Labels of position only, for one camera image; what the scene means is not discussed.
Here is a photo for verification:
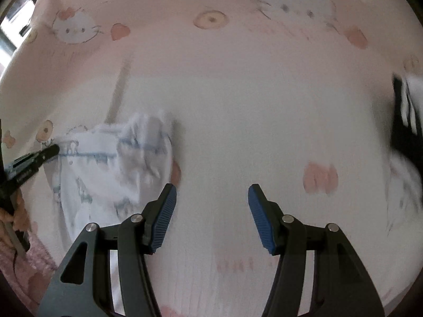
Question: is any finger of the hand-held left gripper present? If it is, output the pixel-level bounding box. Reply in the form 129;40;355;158
7;143;61;185

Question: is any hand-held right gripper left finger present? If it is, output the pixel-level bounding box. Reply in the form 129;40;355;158
39;183;177;317

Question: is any white folded garment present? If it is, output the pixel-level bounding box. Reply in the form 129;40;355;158
401;74;423;133

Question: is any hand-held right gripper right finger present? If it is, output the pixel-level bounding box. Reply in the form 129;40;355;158
248;183;385;317

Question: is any person's left hand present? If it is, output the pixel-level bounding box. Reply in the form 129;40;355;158
0;188;30;233

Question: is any pink cartoon cat printed blanket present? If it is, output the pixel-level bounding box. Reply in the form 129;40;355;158
0;0;423;317

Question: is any black white-striped garment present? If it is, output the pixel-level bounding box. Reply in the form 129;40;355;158
390;73;423;159

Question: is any white cartoon print pajama top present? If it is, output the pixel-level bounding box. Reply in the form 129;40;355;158
43;110;176;238

